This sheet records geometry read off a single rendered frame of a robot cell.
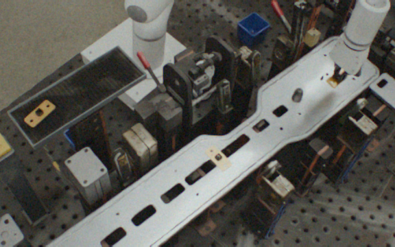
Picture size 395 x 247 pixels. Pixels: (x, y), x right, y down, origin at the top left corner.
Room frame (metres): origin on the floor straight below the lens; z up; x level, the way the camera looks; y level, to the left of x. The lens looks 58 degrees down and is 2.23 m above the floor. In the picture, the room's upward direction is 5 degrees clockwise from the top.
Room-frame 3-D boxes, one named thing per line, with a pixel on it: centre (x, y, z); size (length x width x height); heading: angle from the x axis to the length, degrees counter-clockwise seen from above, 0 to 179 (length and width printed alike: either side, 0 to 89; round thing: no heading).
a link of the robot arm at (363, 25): (0.96, -0.44, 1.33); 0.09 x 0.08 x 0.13; 164
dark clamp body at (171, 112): (0.78, 0.08, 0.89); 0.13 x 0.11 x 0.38; 46
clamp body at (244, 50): (1.00, -0.15, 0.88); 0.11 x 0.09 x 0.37; 46
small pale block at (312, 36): (1.14, -0.37, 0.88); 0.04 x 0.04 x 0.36; 46
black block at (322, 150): (0.73, -0.39, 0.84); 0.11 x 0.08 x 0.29; 46
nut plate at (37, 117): (0.65, 0.41, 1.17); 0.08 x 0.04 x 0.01; 147
